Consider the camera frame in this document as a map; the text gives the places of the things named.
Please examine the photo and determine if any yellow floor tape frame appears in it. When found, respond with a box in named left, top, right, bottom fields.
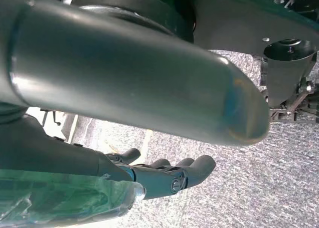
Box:
left=134, top=129, right=154, bottom=166

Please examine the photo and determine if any translucent greenish plastic cover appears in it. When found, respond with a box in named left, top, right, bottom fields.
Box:
left=0, top=168, right=147, bottom=228

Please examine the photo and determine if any black robot lower body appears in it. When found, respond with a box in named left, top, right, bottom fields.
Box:
left=39, top=0, right=319, bottom=125

